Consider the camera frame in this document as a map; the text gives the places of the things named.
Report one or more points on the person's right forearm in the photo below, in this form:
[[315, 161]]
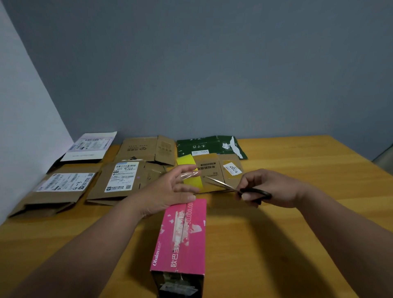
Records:
[[353, 239]]

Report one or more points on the small brown cardboard box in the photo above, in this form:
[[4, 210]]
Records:
[[212, 167]]

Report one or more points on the brown carton with label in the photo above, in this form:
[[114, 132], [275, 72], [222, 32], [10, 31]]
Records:
[[98, 190]]

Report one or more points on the person's left forearm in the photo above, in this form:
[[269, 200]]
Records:
[[76, 261]]

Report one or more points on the person's right hand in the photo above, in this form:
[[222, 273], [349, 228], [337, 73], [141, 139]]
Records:
[[276, 187]]

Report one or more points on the black scissors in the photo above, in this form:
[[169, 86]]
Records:
[[221, 183]]

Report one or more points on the beige chair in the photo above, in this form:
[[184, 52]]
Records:
[[385, 159]]

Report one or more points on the plain brown carton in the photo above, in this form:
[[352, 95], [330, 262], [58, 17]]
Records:
[[138, 149]]

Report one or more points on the person's left hand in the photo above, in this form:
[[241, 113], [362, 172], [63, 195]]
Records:
[[162, 193]]

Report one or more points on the pink and black carton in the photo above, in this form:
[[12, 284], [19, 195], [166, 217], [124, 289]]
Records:
[[181, 239]]

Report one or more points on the yellow tape roll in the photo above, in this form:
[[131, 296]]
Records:
[[185, 159]]

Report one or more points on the green box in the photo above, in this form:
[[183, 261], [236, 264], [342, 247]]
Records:
[[208, 142]]

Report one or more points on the black box white label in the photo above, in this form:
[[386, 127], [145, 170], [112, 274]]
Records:
[[89, 147]]

